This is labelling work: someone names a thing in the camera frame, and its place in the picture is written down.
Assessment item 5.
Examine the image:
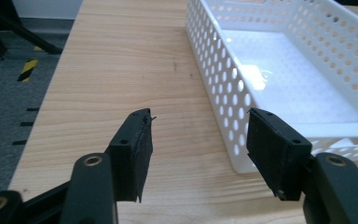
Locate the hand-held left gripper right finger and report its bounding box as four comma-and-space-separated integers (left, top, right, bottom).
246, 107, 358, 224

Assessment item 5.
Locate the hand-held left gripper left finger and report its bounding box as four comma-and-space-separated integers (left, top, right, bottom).
59, 107, 158, 224

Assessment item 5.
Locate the white perforated plastic basket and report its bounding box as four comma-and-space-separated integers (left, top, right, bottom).
185, 0, 358, 175

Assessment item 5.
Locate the yellow black striped floor tape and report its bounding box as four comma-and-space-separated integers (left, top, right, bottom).
17, 59, 39, 83

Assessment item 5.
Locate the black metal stand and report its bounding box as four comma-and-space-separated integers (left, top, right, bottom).
0, 0, 63, 59

